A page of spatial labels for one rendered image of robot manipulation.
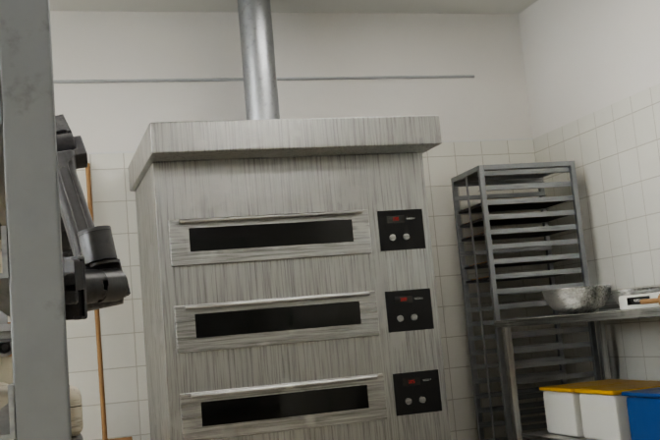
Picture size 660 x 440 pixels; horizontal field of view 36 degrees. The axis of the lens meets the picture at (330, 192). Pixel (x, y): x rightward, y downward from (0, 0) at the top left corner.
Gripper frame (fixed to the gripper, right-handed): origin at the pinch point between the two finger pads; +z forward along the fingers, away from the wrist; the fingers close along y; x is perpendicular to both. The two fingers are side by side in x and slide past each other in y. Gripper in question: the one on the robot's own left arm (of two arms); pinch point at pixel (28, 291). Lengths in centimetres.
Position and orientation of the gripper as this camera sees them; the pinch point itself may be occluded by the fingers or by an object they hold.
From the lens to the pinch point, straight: 163.4
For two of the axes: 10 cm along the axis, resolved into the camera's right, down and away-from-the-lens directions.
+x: -8.6, 0.9, 5.0
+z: -5.0, -0.2, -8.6
